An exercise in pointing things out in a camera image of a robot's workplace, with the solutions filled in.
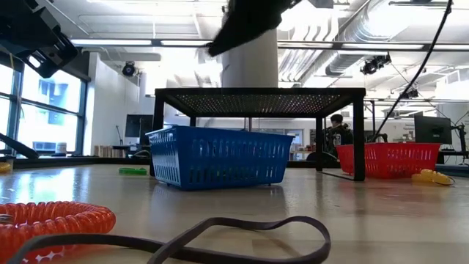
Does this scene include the blue plastic basket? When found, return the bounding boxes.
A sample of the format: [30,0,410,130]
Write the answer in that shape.
[145,125,295,191]

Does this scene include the white translucent cylinder container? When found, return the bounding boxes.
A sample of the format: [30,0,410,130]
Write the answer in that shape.
[221,27,279,89]

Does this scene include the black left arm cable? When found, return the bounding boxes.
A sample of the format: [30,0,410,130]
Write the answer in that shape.
[0,131,40,160]

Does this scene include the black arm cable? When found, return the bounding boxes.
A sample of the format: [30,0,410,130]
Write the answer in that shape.
[0,131,40,160]
[369,0,452,143]

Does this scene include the long ceiling light bar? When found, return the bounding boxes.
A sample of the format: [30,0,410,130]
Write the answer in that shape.
[69,36,469,51]

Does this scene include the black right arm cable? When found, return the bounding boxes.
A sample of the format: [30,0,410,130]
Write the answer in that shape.
[369,0,452,143]

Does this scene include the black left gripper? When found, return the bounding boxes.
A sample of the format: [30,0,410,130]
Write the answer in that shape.
[0,0,79,78]

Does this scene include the wooden boxes row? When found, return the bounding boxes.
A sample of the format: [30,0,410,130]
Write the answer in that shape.
[93,144,130,158]

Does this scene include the large dark-framed window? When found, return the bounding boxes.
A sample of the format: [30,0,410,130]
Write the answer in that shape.
[0,54,91,157]

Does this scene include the black metal rack frame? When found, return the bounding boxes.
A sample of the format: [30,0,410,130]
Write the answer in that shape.
[365,97,377,144]

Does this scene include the red plastic basket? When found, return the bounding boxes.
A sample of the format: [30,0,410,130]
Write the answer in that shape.
[336,142,442,180]

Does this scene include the black perforated metal riser stand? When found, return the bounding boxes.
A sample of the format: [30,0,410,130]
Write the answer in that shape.
[149,87,367,183]

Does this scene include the black office chair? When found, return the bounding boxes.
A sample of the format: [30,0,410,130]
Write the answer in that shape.
[306,150,339,169]

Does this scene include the black rubber band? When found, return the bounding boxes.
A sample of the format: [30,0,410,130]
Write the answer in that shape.
[7,216,332,264]

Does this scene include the black wall screen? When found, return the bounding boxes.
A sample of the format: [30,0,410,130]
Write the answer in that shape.
[125,114,155,138]

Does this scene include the person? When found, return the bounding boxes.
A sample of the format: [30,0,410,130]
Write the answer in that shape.
[324,114,355,157]

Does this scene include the orange spiral coil band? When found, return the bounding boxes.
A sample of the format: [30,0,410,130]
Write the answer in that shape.
[0,200,117,264]

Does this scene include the black aluminium table frame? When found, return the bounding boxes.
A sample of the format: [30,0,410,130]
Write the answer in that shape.
[0,155,469,175]

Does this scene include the black computer monitor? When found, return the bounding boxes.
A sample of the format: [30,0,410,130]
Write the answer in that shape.
[414,114,453,145]

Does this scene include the black ceiling spotlight cluster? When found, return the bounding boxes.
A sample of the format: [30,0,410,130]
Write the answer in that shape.
[360,54,392,76]

